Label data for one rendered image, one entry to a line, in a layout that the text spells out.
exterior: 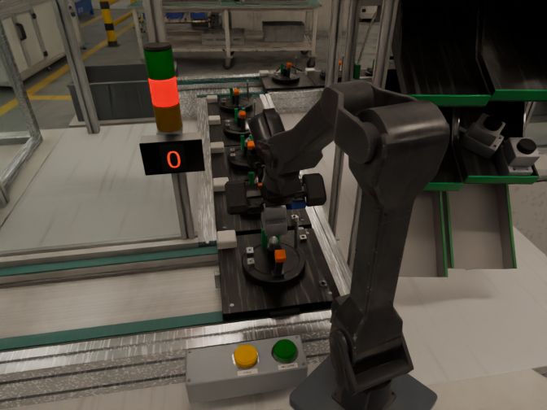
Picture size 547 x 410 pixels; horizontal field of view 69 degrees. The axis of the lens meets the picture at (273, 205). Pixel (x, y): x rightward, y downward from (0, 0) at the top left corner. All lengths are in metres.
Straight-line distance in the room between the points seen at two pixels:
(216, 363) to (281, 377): 0.12
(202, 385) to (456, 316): 0.59
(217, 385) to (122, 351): 0.18
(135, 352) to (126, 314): 0.15
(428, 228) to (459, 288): 0.24
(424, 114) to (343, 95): 0.09
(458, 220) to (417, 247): 0.12
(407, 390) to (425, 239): 0.37
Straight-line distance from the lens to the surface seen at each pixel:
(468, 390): 0.92
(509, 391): 0.95
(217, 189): 1.15
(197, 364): 0.76
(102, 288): 1.00
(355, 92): 0.42
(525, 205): 1.85
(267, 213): 0.78
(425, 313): 1.01
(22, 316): 1.01
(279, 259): 0.77
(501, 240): 0.99
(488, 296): 1.11
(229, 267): 0.90
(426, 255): 0.90
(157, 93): 0.79
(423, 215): 0.91
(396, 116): 0.35
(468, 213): 0.97
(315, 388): 0.61
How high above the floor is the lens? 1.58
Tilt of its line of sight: 34 degrees down
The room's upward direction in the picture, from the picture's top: straight up
